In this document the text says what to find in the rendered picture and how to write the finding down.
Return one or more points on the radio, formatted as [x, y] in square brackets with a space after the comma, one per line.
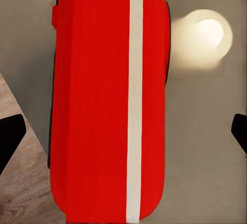
[106, 146]

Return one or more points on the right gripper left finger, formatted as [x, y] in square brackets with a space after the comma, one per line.
[12, 131]

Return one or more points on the coffee table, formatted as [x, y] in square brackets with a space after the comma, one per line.
[205, 166]

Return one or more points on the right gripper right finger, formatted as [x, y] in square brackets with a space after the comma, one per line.
[239, 130]

